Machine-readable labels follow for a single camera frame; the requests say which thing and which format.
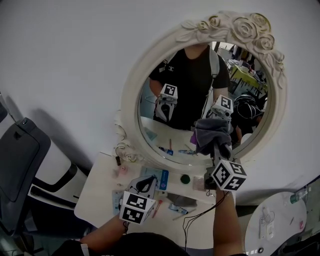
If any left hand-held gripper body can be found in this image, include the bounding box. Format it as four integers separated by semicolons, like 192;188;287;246
119;174;160;226

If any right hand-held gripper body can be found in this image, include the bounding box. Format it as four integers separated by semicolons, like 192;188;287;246
203;146;248;193

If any grey cloth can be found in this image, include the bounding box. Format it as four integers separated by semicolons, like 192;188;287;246
194;118;234;159

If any white ornate vanity mirror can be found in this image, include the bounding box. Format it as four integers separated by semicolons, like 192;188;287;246
114;9;288;174

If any person's left forearm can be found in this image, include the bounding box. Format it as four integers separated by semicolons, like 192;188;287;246
79;214;129;252

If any person's right forearm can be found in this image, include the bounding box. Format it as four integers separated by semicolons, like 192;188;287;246
211;187;245;256

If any red pen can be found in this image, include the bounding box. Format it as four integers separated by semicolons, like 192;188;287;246
151;199;164;219

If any light blue packet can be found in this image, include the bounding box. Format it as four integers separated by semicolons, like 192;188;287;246
111;190;125;216

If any clear packet of pink beads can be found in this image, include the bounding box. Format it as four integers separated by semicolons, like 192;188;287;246
191;175;207;192

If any person's black shirt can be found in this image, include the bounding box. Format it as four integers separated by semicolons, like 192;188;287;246
51;231;216;256

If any blue booklet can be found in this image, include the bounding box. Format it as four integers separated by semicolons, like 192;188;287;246
139;166;170;192

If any dark grey pouch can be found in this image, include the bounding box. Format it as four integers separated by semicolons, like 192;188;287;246
166;192;199;207

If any white round side table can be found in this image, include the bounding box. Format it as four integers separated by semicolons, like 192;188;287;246
243;191;309;249

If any clear plastic bottle green cap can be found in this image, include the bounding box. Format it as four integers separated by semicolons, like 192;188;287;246
289;187;309;204

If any black and white chair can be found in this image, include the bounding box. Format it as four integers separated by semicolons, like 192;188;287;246
0;117;89;237

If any black cable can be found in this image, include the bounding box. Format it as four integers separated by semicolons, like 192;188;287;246
182;191;232;252

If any white charger with cable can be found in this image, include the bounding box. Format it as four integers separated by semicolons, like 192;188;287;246
258;206;276;241

